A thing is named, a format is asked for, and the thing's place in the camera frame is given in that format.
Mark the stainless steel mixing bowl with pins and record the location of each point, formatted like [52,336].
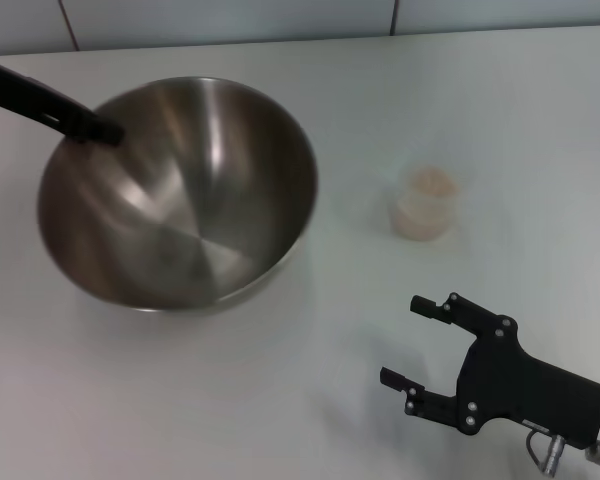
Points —
[180,210]

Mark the white rice grains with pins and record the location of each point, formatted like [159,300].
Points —
[430,182]

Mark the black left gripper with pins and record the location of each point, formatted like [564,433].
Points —
[5,85]

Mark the clear plastic cup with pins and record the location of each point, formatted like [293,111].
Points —
[422,220]

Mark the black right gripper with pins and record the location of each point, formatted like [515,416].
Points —
[520,390]

